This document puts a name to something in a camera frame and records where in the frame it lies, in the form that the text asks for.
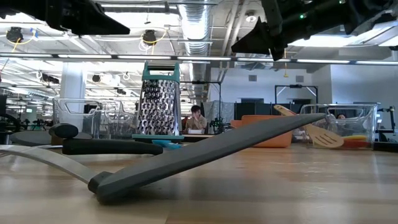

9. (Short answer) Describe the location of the round black spatula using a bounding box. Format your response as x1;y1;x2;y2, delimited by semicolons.
37;138;164;156
8;123;93;147

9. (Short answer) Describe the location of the clear plastic bin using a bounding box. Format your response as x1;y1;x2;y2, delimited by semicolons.
300;103;379;150
52;97;137;140

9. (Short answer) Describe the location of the black background station frame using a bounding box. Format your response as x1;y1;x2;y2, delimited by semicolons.
274;84;319;105

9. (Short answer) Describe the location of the blue silicone spoon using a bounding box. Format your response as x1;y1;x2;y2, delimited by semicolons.
151;139;183;150

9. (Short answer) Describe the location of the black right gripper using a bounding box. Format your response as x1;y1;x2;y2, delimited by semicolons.
231;0;315;62

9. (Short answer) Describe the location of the teal steel box grater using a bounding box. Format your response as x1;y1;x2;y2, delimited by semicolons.
131;61;185;141

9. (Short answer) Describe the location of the black ceiling-hung device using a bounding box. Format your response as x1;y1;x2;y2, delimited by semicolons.
6;27;24;44
142;29;158;46

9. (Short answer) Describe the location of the yellow silicone spoon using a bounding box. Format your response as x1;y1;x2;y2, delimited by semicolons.
341;134;368;141

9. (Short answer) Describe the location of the silver ventilation duct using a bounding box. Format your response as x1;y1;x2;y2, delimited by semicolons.
177;0;215;103

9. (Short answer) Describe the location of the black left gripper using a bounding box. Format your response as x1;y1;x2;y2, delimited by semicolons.
46;0;131;35

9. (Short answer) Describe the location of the orange plastic bin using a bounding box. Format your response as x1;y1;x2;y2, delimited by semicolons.
230;114;294;149

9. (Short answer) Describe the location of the wooden slotted spatula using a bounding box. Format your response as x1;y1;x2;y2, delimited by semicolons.
273;105;345;149

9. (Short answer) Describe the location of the square black spatula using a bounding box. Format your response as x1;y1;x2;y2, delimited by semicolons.
0;113;326;205

